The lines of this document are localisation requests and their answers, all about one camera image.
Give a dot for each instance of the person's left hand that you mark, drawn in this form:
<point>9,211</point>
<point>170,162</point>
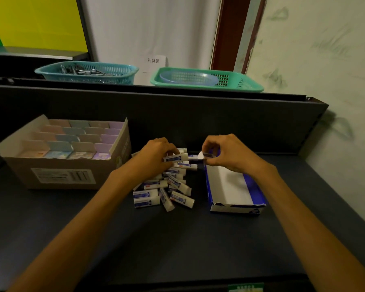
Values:
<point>150,158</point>

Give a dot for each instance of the person's right hand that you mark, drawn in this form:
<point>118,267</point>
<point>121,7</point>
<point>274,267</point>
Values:
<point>234,152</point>

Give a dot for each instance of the person's left fingers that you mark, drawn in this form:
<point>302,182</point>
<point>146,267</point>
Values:
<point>167,147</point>

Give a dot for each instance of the person's right thumb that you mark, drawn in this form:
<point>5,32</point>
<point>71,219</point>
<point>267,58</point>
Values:
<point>215,161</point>

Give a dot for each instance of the white eraser with blue sleeve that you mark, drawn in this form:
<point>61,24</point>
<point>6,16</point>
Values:
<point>201,155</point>
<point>178,158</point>

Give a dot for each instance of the person's left forearm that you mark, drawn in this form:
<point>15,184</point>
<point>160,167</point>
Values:
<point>79,231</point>

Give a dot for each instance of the person's right forearm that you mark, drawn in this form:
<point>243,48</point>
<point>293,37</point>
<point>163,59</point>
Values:
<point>307,231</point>

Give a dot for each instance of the blue and white carton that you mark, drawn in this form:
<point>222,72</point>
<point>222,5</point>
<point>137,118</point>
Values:
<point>231,188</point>

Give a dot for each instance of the pile of sleeved white erasers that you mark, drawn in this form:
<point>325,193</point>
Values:
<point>167,188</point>

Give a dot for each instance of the dark grey partition panel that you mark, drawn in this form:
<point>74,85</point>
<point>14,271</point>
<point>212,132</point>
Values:
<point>200,121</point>

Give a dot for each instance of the pale blue plastic strainer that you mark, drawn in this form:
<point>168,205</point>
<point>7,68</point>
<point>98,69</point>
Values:
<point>188,78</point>

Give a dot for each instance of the green plastic basket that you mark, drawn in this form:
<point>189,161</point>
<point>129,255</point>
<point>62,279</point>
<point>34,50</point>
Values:
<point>237,83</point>

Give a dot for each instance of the white paper sign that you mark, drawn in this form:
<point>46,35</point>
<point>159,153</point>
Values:
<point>153,65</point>

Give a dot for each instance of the teal plastic basket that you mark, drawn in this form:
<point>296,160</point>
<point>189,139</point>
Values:
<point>115,72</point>

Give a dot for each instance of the rows of pastel packets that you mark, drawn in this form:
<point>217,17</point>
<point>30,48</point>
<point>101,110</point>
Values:
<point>73,138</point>

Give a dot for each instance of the brown cardboard box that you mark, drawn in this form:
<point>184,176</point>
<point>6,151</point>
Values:
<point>64,176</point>

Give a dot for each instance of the pile of metal clips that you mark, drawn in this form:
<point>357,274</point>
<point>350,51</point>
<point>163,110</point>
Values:
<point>79,70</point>

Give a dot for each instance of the green label sticker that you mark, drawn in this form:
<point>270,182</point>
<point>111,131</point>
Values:
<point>245,287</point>

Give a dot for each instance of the yellow and green board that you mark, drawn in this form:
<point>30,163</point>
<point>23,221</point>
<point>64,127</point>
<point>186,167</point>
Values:
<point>39,21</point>

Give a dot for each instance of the dark red door frame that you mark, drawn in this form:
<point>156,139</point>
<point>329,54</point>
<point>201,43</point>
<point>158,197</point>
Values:
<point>229,33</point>

